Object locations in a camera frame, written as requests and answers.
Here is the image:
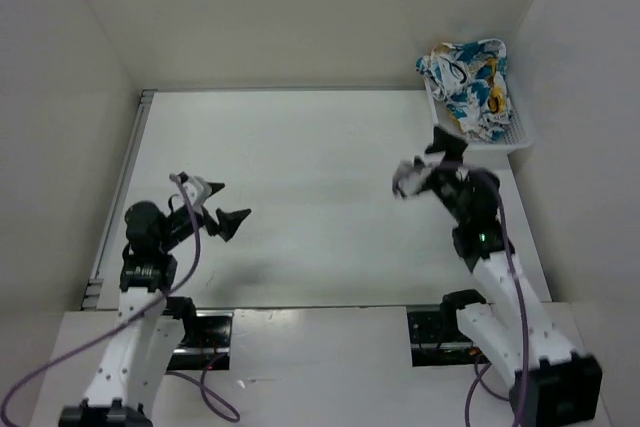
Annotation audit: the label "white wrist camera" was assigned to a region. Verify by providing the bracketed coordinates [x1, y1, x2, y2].
[392, 156, 431, 199]
[169, 172, 212, 214]

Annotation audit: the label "aluminium table edge rail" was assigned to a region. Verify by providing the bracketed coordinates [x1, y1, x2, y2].
[79, 89, 156, 311]

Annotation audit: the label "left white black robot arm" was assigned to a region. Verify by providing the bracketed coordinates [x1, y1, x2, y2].
[58, 173, 251, 426]

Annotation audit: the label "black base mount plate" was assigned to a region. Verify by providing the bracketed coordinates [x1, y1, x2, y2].
[406, 305, 487, 367]
[167, 310, 234, 371]

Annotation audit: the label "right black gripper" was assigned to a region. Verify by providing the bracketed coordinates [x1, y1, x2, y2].
[414, 124, 470, 224]

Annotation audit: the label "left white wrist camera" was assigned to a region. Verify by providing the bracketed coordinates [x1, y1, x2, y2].
[169, 172, 212, 214]

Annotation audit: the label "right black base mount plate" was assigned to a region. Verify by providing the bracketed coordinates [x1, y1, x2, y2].
[406, 305, 487, 367]

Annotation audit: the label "white plastic mesh basket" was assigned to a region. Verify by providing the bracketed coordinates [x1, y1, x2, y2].
[424, 80, 535, 154]

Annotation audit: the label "printed white teal yellow shorts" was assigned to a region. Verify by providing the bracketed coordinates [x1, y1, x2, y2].
[415, 38, 513, 142]

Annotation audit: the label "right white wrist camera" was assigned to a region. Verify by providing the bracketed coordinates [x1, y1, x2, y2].
[392, 156, 431, 199]

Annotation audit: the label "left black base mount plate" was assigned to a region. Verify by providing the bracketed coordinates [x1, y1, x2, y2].
[167, 310, 234, 371]

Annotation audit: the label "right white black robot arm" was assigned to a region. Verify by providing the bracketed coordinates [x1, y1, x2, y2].
[420, 127, 603, 426]

